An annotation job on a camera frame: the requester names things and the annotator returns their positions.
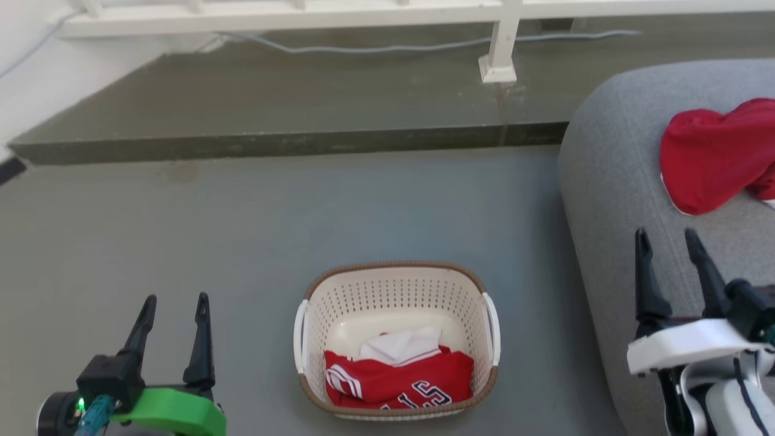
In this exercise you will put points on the red garment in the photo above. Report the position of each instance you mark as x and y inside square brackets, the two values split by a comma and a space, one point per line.
[714, 157]

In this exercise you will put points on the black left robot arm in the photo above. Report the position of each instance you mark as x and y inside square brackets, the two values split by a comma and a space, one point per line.
[54, 418]

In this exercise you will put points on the white garment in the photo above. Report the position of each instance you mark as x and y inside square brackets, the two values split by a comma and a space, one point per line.
[399, 345]

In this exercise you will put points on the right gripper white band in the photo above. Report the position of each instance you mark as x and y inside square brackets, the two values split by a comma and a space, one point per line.
[684, 345]

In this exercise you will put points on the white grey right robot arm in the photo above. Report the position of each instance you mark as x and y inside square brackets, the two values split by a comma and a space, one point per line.
[720, 406]

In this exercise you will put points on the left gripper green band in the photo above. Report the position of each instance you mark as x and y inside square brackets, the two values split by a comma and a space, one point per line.
[169, 409]

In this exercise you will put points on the black floor strip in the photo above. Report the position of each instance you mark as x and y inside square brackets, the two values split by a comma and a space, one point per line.
[9, 171]

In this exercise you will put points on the cream plastic laundry basket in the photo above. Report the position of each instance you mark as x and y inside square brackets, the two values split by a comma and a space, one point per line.
[393, 297]

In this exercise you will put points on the white wooden railing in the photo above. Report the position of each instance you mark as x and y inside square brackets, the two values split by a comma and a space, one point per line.
[502, 42]

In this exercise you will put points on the red jersey with white stripes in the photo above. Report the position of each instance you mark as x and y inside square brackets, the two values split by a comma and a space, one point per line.
[387, 378]

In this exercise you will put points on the grey fabric sofa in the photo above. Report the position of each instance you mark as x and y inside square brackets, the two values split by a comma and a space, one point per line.
[611, 181]

